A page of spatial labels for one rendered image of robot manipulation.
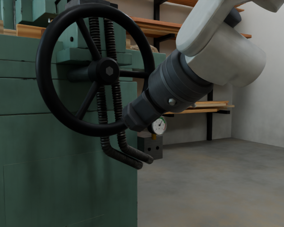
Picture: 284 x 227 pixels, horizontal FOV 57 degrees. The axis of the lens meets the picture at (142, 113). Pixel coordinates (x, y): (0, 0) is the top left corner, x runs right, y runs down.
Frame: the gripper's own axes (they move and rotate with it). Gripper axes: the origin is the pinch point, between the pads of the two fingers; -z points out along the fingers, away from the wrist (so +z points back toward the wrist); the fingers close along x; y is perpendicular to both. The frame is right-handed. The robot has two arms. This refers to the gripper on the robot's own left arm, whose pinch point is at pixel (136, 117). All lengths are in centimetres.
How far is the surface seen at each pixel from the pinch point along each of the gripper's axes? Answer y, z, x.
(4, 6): 60, -34, 13
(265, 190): -99, -84, 136
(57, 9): 41.8, -16.6, 16.4
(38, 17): 45, -23, 14
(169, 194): -54, -119, 86
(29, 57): 28.6, -15.0, -2.6
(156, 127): -4.8, -19.2, 21.5
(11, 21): 56, -37, 13
